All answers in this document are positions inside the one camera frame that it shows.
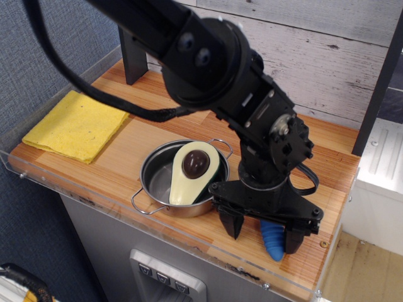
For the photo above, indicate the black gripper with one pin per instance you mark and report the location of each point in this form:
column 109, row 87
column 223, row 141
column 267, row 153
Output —
column 278, row 202

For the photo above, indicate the blue handled metal fork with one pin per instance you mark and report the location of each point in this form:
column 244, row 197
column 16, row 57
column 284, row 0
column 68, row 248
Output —
column 273, row 239

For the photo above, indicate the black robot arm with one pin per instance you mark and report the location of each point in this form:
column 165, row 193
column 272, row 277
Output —
column 207, row 64

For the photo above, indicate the yellow towel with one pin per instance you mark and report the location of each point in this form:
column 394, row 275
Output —
column 78, row 127

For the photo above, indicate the toy avocado half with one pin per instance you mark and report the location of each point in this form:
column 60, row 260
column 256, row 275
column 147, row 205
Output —
column 194, row 166

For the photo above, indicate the small steel pot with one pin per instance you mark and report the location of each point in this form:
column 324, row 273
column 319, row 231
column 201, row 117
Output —
column 155, row 178

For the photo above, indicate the white toy sink unit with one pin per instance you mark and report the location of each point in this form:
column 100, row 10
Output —
column 373, row 211

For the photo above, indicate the silver dispenser button panel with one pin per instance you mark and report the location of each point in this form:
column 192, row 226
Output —
column 159, row 281

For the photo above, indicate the grey toy fridge cabinet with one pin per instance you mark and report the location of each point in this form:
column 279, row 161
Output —
column 108, row 241

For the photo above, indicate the yellow black object corner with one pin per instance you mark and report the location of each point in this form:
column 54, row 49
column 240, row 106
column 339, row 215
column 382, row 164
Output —
column 17, row 284

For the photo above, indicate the dark left shelf post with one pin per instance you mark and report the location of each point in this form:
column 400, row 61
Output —
column 134, row 58

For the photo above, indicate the dark shelf post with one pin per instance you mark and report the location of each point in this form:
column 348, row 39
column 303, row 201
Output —
column 385, row 75
column 134, row 58

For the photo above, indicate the dark right shelf post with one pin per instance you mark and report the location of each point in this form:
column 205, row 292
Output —
column 385, row 75

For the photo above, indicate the clear acrylic guard rail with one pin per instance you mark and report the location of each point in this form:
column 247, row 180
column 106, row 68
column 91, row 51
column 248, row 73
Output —
column 111, row 184

